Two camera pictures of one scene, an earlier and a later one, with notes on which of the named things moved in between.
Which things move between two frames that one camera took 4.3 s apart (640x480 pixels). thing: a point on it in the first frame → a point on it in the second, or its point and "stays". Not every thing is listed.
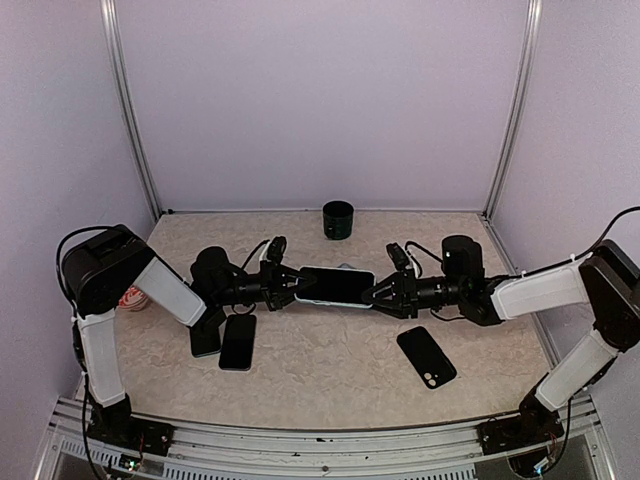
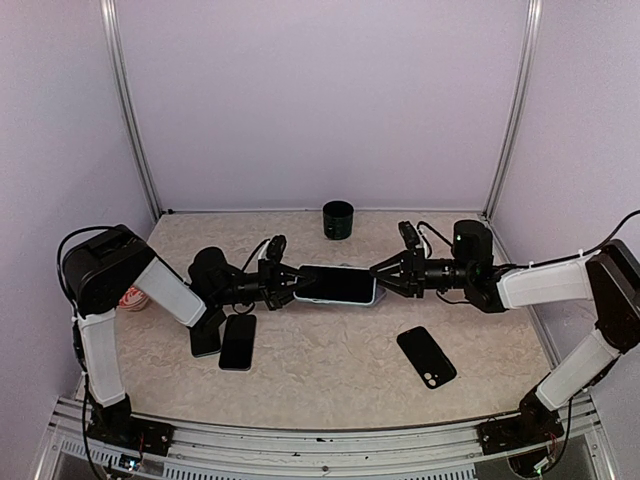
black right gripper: (407, 285) → (411, 262)
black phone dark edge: (237, 342) stays
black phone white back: (336, 285) stays
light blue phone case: (335, 286) stays
